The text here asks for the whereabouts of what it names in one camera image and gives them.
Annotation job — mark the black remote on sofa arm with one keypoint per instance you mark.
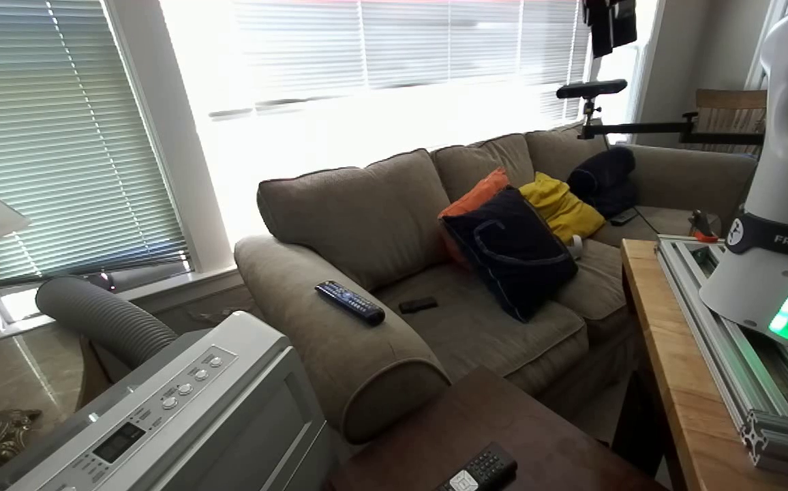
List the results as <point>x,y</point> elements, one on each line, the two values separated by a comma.
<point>353,304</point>

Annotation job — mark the white portable air conditioner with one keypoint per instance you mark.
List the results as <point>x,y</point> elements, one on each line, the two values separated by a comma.
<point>219,410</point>

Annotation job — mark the navy blue throw pillow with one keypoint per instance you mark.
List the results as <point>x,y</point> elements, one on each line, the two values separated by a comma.
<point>519,259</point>

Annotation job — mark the dark brown side table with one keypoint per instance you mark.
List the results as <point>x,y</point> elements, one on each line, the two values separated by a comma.
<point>435,442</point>

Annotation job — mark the beige fabric sofa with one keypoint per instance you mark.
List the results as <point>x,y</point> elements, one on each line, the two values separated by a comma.
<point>378,233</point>

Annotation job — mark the yellow throw pillow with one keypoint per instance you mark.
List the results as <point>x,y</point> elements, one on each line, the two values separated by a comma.
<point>560,209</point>

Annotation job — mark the black remote on side table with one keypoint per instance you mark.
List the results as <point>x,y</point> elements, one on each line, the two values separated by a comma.
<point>489,470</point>

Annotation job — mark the dark blue folded blanket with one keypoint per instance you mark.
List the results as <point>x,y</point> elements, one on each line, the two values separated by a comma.
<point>602,181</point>

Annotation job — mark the orange throw pillow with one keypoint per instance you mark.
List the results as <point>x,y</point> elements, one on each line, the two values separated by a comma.
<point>478,194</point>

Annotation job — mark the aluminium rail robot base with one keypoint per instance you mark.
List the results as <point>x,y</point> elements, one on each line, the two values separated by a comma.
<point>744,361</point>

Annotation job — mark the black camera on tripod arm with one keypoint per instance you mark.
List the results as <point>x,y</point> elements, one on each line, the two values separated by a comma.
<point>686,125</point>

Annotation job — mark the white window blinds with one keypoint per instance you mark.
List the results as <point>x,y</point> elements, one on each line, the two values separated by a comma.
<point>74,155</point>

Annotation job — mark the light wooden robot table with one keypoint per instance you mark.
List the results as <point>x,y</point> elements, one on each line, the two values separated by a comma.
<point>705,450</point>

